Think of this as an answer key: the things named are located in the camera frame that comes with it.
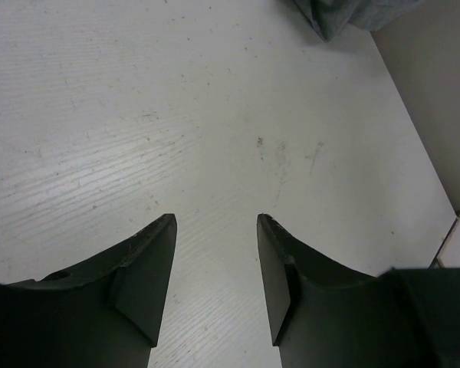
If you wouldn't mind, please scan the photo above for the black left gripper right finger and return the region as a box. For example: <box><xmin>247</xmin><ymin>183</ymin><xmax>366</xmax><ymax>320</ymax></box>
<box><xmin>257</xmin><ymin>214</ymin><xmax>460</xmax><ymax>367</ymax></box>

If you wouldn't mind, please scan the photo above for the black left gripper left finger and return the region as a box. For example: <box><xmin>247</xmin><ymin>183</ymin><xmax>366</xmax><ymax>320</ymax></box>
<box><xmin>0</xmin><ymin>214</ymin><xmax>177</xmax><ymax>367</ymax></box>

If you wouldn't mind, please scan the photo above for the grey folded tank top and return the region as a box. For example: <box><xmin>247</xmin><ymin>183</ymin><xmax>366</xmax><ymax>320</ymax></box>
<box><xmin>293</xmin><ymin>0</ymin><xmax>412</xmax><ymax>42</ymax></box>

